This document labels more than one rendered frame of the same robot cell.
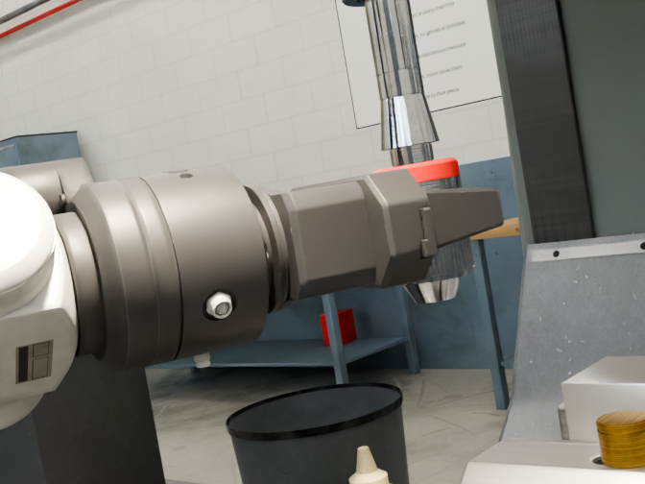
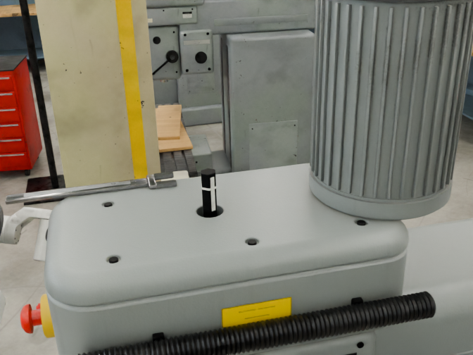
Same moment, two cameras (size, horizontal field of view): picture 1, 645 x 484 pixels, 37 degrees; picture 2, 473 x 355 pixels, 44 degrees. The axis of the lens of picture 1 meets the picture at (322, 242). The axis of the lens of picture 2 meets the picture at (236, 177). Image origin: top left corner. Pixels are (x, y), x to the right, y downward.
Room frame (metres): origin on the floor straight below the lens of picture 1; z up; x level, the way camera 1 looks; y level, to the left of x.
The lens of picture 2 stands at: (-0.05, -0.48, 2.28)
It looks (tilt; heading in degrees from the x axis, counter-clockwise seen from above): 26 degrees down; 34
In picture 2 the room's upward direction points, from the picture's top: 1 degrees counter-clockwise
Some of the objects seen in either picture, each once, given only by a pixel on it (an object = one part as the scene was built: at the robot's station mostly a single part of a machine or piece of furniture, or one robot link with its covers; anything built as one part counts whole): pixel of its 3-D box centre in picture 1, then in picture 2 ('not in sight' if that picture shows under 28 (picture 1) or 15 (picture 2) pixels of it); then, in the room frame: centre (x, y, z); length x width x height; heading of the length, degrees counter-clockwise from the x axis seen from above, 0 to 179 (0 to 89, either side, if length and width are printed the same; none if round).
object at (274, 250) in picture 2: not in sight; (222, 258); (0.52, -0.07, 1.81); 0.47 x 0.26 x 0.16; 137
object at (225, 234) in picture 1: (268, 252); not in sight; (0.47, 0.03, 1.16); 0.13 x 0.12 x 0.10; 25
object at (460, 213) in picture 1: (453, 215); not in sight; (0.48, -0.07, 1.16); 0.06 x 0.02 x 0.03; 115
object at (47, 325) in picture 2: not in sight; (51, 315); (0.34, 0.10, 1.76); 0.06 x 0.02 x 0.06; 47
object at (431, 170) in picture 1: (415, 173); not in sight; (0.51, -0.06, 1.18); 0.05 x 0.05 x 0.01
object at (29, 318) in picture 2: not in sight; (33, 318); (0.32, 0.12, 1.76); 0.04 x 0.03 x 0.04; 47
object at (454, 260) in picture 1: (423, 229); not in sight; (0.51, -0.05, 1.15); 0.05 x 0.05 x 0.05
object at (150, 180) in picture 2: not in sight; (92, 188); (0.47, 0.13, 1.89); 0.24 x 0.04 x 0.01; 138
